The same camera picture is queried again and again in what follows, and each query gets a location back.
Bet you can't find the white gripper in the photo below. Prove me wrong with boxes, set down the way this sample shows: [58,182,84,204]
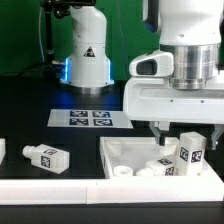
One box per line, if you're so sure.
[123,50,224,150]

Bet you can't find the white square tabletop part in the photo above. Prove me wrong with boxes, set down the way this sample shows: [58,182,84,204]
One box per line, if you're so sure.
[100,137,215,179]

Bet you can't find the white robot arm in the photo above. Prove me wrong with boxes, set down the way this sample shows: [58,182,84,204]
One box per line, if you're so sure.
[123,0,224,149]

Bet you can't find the white U-shaped obstacle fence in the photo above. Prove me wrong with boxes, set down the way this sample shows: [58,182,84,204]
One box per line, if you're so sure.
[0,156,224,205]

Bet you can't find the white AprilTag sheet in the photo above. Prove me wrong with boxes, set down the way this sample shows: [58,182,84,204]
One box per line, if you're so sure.
[47,109,133,129]

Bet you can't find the white block left edge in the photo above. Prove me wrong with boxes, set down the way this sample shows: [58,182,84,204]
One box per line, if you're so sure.
[0,138,6,165]

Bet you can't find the black camera stand pole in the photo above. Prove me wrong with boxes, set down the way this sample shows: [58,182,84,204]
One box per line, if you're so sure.
[39,0,96,64]

